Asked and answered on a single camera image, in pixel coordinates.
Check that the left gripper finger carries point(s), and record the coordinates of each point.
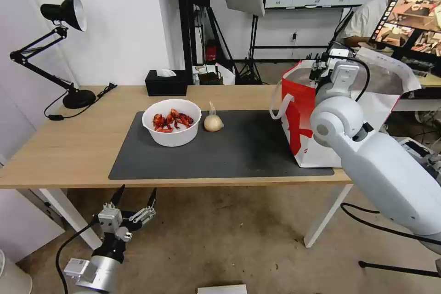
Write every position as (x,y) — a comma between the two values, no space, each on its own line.
(150,204)
(117,197)

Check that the white cabinet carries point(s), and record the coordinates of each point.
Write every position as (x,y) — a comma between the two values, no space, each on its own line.
(24,225)

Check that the white table leg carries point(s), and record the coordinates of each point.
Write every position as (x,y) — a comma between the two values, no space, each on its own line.
(72,218)
(327,214)

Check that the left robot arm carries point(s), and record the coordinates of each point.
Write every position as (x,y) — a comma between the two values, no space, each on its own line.
(98,273)

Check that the wooden side desk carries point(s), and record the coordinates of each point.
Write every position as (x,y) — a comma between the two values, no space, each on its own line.
(425,84)

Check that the black light stand tripod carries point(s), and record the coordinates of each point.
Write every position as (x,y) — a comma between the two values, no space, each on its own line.
(253,53)

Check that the white robot front shell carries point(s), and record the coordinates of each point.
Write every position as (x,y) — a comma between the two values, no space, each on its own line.
(222,289)

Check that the black tissue box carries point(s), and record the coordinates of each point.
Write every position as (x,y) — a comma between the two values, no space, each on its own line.
(165,86)

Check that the black table mat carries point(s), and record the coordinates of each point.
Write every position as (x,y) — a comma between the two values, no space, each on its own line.
(234,149)

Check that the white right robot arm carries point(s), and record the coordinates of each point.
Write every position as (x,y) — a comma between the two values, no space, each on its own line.
(375,163)

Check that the black metal frame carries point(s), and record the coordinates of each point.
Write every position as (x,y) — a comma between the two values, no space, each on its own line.
(187,15)

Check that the red crayfish shells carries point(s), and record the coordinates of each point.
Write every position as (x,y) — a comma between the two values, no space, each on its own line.
(172,121)

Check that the computer monitor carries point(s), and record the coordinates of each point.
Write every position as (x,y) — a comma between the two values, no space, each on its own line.
(410,15)

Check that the black desk lamp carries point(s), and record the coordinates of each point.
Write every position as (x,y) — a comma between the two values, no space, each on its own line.
(74,97)

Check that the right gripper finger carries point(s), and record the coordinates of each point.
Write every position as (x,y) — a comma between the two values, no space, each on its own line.
(318,61)
(315,74)

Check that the white plastic bowl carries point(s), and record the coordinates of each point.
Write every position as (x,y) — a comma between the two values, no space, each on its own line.
(172,137)

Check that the white grey device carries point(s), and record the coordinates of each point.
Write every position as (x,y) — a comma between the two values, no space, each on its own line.
(418,152)

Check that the white round bin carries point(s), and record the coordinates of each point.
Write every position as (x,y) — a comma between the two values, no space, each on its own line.
(12,276)

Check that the red white takeout bag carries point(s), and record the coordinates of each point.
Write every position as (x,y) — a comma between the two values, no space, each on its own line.
(299,125)

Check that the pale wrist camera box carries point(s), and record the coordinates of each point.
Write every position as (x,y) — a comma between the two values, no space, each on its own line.
(110,219)
(338,53)

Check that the white bag on floor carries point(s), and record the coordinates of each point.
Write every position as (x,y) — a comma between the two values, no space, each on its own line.
(213,75)

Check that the black stand leg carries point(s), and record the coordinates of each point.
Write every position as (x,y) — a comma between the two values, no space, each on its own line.
(399,266)

